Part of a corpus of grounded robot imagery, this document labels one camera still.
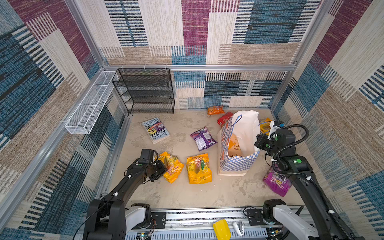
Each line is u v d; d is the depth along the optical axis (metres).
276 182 0.80
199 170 0.85
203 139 0.99
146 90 1.10
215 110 1.15
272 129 0.66
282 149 0.53
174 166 0.87
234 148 0.94
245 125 0.98
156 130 1.05
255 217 0.74
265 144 0.66
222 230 0.71
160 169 0.77
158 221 0.74
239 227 0.70
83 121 0.70
